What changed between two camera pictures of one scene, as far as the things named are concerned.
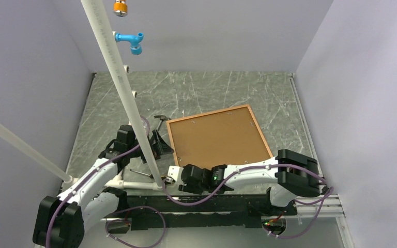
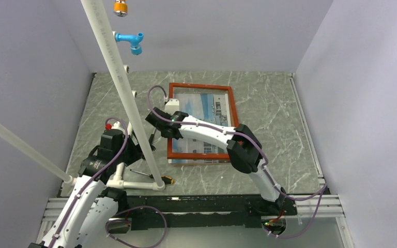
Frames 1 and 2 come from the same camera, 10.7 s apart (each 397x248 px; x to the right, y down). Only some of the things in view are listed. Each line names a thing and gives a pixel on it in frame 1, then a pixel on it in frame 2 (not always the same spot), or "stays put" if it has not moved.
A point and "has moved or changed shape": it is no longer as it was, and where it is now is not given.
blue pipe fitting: x=135 y=41 stays put
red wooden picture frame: x=222 y=137 has moved or changed shape
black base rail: x=197 y=212 stays put
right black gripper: x=188 y=188 -> x=162 y=134
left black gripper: x=159 y=148 -> x=137 y=152
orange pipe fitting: x=120 y=8 stays put
